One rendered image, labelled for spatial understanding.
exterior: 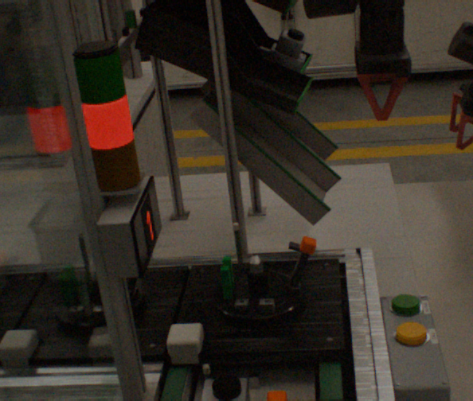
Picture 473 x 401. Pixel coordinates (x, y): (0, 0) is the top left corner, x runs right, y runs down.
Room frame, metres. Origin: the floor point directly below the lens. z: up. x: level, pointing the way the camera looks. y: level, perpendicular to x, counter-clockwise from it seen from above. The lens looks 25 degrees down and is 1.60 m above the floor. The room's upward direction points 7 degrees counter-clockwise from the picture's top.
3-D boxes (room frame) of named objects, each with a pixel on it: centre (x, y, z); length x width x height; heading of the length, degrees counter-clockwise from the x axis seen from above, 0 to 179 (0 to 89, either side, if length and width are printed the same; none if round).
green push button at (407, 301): (0.93, -0.23, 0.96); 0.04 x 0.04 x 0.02
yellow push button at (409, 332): (0.86, -0.22, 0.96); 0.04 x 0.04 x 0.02
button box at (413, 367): (0.86, -0.22, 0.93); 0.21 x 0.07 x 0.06; 172
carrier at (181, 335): (0.98, -0.03, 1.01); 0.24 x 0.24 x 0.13; 82
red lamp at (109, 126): (0.81, 0.12, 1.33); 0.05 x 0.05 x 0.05
